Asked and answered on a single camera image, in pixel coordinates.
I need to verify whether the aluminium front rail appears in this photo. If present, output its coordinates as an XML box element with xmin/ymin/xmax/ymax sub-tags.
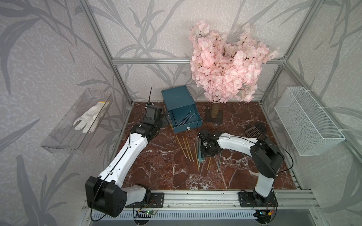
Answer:
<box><xmin>81</xmin><ymin>190</ymin><xmax>321</xmax><ymax>211</ymax></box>

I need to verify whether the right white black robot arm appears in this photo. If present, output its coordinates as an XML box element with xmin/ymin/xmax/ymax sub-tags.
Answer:
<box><xmin>198</xmin><ymin>130</ymin><xmax>284</xmax><ymax>207</ymax></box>

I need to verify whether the left circuit board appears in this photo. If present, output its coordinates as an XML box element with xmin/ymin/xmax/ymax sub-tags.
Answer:
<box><xmin>135</xmin><ymin>210</ymin><xmax>158</xmax><ymax>219</ymax></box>

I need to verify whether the white glove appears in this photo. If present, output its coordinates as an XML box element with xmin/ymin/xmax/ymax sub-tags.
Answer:
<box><xmin>73</xmin><ymin>101</ymin><xmax>106</xmax><ymax>134</ymax></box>

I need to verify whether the teal top drawer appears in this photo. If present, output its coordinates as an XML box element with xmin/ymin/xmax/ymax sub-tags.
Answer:
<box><xmin>168</xmin><ymin>104</ymin><xmax>203</xmax><ymax>134</ymax></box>

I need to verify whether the white wire mesh basket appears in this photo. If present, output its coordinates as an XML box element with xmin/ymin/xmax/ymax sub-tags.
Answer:
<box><xmin>274</xmin><ymin>87</ymin><xmax>346</xmax><ymax>156</ymax></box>

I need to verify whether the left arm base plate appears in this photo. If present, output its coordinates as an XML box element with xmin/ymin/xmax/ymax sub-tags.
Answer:
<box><xmin>125</xmin><ymin>192</ymin><xmax>165</xmax><ymax>209</ymax></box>

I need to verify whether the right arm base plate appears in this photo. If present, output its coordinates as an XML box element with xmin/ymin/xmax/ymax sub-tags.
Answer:
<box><xmin>238</xmin><ymin>190</ymin><xmax>279</xmax><ymax>208</ymax></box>

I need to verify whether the beige slotted scoop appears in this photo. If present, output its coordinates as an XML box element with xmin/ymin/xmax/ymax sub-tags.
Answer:
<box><xmin>245</xmin><ymin>126</ymin><xmax>266</xmax><ymax>138</ymax></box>

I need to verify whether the right circuit board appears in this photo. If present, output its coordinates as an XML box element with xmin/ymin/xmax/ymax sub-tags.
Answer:
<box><xmin>254</xmin><ymin>210</ymin><xmax>275</xmax><ymax>219</ymax></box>

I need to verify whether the teal drawer cabinet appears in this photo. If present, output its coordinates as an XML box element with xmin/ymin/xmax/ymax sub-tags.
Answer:
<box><xmin>161</xmin><ymin>86</ymin><xmax>196</xmax><ymax>123</ymax></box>

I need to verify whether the clear plastic wall tray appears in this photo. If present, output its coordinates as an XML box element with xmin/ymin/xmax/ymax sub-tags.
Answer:
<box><xmin>41</xmin><ymin>89</ymin><xmax>113</xmax><ymax>154</ymax></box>

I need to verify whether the pink blossom artificial tree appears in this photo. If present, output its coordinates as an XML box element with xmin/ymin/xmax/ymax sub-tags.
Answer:
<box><xmin>189</xmin><ymin>21</ymin><xmax>278</xmax><ymax>123</ymax></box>

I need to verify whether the green pencil bundle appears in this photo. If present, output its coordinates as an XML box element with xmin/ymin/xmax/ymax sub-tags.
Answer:
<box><xmin>197</xmin><ymin>138</ymin><xmax>205</xmax><ymax>165</ymax></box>

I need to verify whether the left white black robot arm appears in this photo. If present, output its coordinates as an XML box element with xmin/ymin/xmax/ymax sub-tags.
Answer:
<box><xmin>85</xmin><ymin>105</ymin><xmax>167</xmax><ymax>217</ymax></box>

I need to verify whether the circuit board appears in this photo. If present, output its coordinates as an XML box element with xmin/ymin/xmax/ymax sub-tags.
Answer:
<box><xmin>254</xmin><ymin>210</ymin><xmax>275</xmax><ymax>219</ymax></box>
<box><xmin>135</xmin><ymin>210</ymin><xmax>158</xmax><ymax>219</ymax></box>

